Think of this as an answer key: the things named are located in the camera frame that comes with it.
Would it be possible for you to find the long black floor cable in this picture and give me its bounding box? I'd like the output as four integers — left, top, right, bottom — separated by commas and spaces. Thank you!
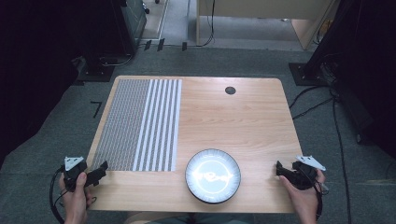
330, 90, 353, 224

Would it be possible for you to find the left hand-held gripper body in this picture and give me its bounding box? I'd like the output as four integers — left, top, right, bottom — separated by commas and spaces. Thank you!
63, 156, 89, 192

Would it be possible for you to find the round dark-rimmed white plate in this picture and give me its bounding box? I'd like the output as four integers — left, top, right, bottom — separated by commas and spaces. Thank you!
184, 148, 243, 205

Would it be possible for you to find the black hanging desk cable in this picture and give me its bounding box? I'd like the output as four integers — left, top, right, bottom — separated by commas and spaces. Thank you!
197, 0, 217, 49

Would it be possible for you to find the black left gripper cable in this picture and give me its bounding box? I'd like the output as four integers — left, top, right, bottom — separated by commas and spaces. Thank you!
49, 165, 68, 224

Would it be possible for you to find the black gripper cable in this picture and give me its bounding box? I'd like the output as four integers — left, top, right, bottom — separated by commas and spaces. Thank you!
313, 181, 330, 220
49, 165, 68, 224

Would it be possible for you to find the light wooden desk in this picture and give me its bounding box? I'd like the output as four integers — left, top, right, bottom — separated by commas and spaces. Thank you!
195, 0, 341, 51

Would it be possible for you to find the grey white striped placemat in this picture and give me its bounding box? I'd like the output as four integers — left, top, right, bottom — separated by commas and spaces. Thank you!
90, 78, 183, 173

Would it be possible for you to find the person's left hand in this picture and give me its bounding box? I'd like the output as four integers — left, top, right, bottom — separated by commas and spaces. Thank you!
58, 172, 94, 224

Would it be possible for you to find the dark equipment cabinet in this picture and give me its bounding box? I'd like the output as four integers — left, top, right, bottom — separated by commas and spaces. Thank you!
115, 0, 148, 58

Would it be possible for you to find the black stand base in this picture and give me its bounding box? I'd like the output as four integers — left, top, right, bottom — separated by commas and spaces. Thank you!
76, 55, 117, 84
288, 62, 332, 87

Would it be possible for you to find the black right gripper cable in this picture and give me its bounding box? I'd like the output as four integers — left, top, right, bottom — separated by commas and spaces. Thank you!
313, 181, 330, 220

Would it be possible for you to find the dark curtain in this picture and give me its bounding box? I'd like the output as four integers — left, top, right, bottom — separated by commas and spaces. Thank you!
306, 0, 396, 160
0, 0, 125, 169

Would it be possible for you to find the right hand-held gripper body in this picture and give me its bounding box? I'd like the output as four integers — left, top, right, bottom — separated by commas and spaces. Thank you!
288, 154, 327, 191

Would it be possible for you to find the person's right hand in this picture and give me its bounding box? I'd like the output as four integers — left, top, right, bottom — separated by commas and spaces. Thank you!
278, 169, 327, 224

